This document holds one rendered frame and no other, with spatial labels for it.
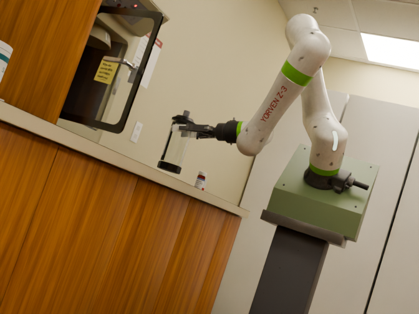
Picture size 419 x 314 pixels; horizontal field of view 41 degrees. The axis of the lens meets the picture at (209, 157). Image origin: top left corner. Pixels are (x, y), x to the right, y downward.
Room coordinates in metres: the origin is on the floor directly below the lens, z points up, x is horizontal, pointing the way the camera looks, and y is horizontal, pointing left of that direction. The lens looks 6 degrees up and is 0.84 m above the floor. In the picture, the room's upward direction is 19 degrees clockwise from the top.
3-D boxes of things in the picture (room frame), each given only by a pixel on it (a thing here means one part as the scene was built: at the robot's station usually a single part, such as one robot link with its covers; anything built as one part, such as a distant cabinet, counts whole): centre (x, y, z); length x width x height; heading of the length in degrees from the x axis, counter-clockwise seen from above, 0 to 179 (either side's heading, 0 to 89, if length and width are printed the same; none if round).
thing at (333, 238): (2.29, -0.46, 0.92); 0.32 x 0.32 x 0.04; 71
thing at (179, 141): (2.39, 0.15, 1.09); 0.11 x 0.11 x 0.21
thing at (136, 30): (1.76, 0.40, 1.19); 0.30 x 0.01 x 0.40; 57
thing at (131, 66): (1.69, 0.35, 1.20); 0.10 x 0.05 x 0.03; 57
